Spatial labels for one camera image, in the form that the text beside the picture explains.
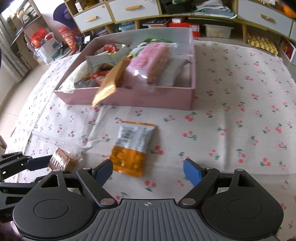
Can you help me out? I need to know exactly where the green snack packet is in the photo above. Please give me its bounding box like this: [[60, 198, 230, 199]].
[[132, 38, 175, 54]]

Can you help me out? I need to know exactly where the pink cardboard box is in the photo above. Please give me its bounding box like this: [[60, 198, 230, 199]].
[[55, 28, 196, 110]]

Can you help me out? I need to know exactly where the clear rice cake packet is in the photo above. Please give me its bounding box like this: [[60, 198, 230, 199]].
[[58, 60, 89, 93]]

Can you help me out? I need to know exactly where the grey foil small packet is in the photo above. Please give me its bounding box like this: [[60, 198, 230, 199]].
[[85, 46, 131, 68]]

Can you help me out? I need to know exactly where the white snack pouch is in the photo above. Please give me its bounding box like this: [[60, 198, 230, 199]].
[[158, 58, 191, 87]]

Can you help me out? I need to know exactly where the red white snack packet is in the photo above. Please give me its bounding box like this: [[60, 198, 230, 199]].
[[91, 70, 110, 85]]

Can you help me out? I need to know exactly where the red cardboard box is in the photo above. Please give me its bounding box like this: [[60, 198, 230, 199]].
[[169, 22, 201, 39]]

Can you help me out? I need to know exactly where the orange cracker packet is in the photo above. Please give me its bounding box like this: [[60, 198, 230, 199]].
[[110, 121, 156, 177]]

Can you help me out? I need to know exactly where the red lantern bag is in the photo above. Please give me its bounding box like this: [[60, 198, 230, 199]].
[[58, 25, 81, 52]]

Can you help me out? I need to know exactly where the pink snack packet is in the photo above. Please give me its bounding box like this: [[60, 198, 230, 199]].
[[122, 43, 177, 92]]

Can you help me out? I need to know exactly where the yellow egg tray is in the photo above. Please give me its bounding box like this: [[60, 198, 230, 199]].
[[247, 34, 278, 56]]

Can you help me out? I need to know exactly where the long wooden tv cabinet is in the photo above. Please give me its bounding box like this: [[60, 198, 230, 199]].
[[64, 0, 295, 41]]

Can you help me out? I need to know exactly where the small red snack packet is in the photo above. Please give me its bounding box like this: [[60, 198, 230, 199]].
[[103, 43, 119, 55]]

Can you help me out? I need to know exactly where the brown biscuit stack packet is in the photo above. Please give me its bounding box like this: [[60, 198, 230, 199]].
[[48, 147, 83, 173]]

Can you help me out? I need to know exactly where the purple cap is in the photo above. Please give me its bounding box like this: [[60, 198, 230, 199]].
[[53, 3, 77, 29]]

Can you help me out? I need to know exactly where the gold wafer bar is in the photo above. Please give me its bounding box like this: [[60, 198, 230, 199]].
[[91, 57, 132, 108]]

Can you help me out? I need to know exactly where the white shopping bag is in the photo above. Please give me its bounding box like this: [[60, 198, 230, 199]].
[[30, 28, 61, 65]]

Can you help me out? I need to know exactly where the clear storage bin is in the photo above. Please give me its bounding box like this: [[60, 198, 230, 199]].
[[204, 24, 233, 39]]

